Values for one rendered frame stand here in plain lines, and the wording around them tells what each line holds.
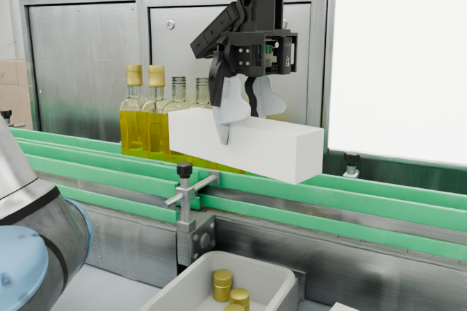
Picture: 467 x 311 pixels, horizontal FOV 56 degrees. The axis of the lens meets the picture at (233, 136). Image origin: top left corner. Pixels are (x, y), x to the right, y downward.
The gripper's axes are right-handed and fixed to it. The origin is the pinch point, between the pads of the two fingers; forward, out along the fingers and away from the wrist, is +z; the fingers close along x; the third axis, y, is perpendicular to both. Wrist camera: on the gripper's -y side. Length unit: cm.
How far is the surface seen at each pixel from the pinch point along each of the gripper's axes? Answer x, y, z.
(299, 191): 17.0, -0.7, 13.9
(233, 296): 0.8, -1.8, 27.8
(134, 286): -2.8, -24.7, 34.3
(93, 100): 18, -73, 5
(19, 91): 141, -450, 51
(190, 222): 1.9, -13.1, 18.8
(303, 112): 31.8, -10.5, 2.7
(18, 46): 188, -563, 7
